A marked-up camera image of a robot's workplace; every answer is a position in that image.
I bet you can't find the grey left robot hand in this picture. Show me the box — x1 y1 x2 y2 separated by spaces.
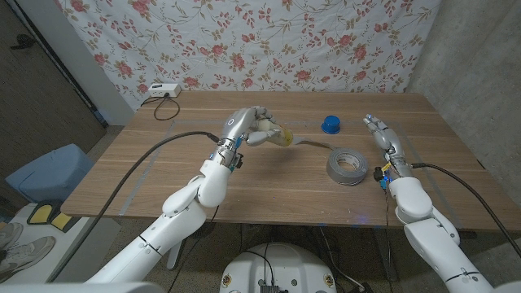
209 106 286 172

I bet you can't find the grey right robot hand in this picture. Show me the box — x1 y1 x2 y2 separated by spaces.
363 114 414 181

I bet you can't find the cream plastic drink bottle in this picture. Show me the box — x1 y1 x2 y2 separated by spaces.
256 117 294 147

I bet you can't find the grey duct tape roll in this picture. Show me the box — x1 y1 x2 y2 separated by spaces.
291 135 370 186

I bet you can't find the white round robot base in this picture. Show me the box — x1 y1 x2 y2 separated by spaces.
219 242 338 293

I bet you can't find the blue bottle cap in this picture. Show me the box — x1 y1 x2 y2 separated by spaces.
321 115 341 135

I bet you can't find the white power adapter box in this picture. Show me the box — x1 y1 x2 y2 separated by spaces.
147 82 182 98

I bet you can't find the floral backdrop cloth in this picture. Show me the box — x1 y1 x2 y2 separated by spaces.
55 0 443 113

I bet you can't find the white table leg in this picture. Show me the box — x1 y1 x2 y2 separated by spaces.
166 239 184 271
374 227 398 282

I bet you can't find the blue plastic bin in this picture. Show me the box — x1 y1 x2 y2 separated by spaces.
5 142 95 204

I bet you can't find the yellow black slipper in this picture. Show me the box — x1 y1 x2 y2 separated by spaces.
50 212 73 231
26 203 54 225

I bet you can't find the white floor platform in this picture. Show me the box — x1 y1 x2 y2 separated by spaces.
0 202 122 285

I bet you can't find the black door hook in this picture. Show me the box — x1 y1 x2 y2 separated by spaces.
10 33 37 50

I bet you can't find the grey sneaker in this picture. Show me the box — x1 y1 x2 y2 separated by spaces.
0 235 56 274
0 221 24 250

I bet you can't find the black power cord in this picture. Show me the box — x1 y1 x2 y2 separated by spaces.
140 94 182 122

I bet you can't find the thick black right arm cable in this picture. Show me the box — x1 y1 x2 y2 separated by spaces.
410 162 521 260

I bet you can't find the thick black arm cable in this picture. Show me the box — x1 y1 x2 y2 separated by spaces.
410 162 521 260
45 130 223 284

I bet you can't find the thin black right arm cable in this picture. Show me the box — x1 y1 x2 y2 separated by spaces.
383 189 394 286

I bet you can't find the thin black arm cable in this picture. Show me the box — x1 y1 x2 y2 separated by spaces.
166 205 221 293
383 189 394 286

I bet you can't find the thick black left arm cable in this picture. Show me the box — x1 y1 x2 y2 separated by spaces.
45 130 223 284

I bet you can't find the black cable on base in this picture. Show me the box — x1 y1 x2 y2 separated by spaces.
243 243 274 286

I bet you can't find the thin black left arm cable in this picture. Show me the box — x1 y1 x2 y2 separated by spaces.
166 205 221 293

